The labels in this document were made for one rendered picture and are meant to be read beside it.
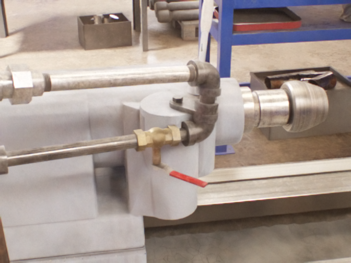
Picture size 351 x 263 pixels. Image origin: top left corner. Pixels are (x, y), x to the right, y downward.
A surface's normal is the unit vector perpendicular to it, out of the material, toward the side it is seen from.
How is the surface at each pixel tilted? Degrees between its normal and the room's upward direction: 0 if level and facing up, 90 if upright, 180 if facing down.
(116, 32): 90
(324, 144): 0
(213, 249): 20
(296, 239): 9
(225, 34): 90
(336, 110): 90
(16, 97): 101
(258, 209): 90
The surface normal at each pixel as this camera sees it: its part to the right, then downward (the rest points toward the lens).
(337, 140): 0.00, -0.89
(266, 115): 0.16, 0.32
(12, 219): 0.15, 0.05
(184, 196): 0.52, 0.39
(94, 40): 0.31, 0.44
